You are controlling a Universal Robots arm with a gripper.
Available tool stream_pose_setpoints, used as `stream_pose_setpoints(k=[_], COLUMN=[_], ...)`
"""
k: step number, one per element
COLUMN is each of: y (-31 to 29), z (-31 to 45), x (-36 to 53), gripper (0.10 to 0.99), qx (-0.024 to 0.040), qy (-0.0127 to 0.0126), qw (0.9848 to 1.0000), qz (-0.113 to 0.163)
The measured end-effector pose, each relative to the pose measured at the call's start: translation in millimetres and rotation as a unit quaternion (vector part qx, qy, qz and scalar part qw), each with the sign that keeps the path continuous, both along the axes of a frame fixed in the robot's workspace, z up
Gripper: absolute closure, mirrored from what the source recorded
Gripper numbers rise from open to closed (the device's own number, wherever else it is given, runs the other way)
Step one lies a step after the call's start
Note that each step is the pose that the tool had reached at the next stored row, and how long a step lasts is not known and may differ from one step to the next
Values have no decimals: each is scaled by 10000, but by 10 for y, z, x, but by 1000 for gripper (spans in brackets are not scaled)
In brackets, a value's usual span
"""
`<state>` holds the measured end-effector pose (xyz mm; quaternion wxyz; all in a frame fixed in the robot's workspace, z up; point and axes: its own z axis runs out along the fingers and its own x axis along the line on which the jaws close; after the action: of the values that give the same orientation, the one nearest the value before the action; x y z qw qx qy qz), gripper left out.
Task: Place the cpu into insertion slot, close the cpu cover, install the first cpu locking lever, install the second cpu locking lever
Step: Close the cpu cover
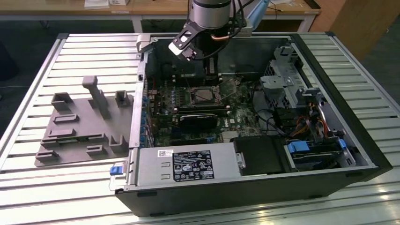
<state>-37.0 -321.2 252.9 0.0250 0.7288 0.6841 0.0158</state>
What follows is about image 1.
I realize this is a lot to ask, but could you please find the black drive bay box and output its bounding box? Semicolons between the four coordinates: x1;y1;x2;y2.
232;137;287;176

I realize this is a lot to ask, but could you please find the wooden cabinet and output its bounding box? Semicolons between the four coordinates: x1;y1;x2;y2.
312;0;400;71

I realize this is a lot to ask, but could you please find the CPU socket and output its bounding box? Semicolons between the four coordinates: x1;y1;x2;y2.
187;87;222;105

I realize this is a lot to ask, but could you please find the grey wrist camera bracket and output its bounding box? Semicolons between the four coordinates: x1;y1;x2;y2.
231;20;252;38

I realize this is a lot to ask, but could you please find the grey metal drive cage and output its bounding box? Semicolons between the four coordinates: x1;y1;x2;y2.
259;46;314;109

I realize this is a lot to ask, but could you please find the black graphics card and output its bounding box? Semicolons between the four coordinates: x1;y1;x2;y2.
178;113;220;131

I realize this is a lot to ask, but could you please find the metal socket cover frame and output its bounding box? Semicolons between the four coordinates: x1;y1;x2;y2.
190;85;219;95

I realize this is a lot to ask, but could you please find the green motherboard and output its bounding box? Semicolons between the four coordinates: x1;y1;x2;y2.
147;75;260;148

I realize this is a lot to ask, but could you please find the black cable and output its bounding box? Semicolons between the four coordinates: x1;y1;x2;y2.
251;84;287;137

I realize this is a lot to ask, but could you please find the coloured power wire bundle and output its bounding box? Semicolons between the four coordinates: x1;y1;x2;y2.
292;100;331;143

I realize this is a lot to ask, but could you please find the copper coloured cable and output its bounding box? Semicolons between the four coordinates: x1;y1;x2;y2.
211;34;231;43

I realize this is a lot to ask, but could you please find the black open PC case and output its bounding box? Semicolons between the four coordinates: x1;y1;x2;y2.
114;32;394;218

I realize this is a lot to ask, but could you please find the wooden desk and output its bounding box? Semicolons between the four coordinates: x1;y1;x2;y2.
0;0;323;33

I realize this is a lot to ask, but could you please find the hard disk in blue carrier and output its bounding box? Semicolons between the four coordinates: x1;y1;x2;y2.
284;139;348;171

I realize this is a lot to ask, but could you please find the grey parts rack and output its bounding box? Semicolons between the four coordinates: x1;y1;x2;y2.
34;75;136;167

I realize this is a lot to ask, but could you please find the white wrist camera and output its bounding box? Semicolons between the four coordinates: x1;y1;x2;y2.
168;23;200;62

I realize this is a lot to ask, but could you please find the grey power supply unit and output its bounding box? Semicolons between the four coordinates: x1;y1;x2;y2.
134;142;243;188

